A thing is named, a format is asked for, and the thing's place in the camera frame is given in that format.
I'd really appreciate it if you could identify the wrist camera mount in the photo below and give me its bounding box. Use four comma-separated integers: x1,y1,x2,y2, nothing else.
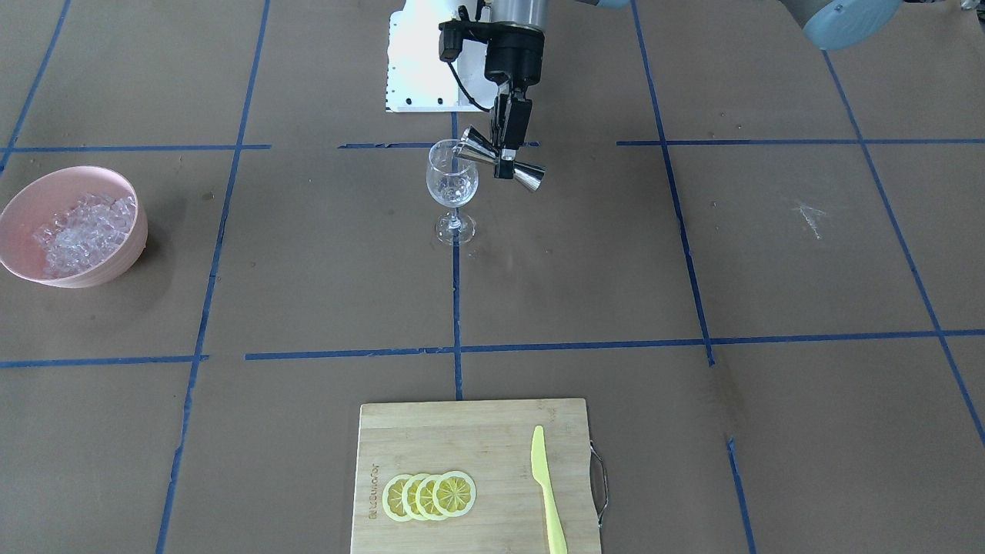
439,20,493,63

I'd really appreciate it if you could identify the bamboo cutting board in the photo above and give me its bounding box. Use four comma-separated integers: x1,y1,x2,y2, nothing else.
349,399,602,553

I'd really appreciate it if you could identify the yellow plastic knife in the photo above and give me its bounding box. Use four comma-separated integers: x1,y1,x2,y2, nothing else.
529,425,569,553

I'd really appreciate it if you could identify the steel double jigger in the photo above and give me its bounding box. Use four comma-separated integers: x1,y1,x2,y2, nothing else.
452,126,546,192

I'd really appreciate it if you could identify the pink bowl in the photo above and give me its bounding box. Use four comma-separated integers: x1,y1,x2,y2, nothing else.
1,165,148,289

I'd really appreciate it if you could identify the pile of ice cubes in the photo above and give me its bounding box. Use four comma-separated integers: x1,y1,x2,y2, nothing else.
32,192,137,279

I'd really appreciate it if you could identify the clear wine glass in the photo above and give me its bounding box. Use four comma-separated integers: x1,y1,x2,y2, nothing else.
426,138,479,245

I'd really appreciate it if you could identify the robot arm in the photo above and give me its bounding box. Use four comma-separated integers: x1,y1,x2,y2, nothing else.
485,1,902,192

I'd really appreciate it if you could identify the lemon slice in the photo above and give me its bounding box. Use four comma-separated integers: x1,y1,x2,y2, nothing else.
434,470,477,518
401,472,429,520
383,474,412,522
415,474,446,520

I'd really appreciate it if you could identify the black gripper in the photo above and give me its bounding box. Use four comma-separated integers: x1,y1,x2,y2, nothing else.
483,25,546,179

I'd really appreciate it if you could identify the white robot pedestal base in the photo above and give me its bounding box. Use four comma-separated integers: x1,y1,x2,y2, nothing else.
385,1,496,113

